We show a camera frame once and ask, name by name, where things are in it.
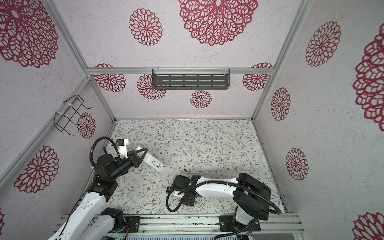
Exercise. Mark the white remote control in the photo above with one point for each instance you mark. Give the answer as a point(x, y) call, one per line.
point(152, 162)

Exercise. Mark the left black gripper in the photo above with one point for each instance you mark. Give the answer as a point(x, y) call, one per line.
point(133, 157)

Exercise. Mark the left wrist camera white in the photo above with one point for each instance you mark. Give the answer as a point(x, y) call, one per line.
point(122, 145)

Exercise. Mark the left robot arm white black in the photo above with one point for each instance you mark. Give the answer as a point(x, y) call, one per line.
point(92, 219)

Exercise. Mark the dark grey wall shelf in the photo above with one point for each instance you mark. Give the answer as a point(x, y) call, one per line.
point(191, 80)

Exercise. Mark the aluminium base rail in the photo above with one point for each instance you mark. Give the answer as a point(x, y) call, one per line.
point(209, 224)

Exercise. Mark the black wire wall basket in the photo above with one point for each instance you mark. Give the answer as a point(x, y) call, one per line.
point(66, 117)

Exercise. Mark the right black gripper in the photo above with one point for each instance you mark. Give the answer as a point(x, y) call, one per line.
point(188, 203)

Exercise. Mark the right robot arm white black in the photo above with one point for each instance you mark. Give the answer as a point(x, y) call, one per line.
point(252, 197)

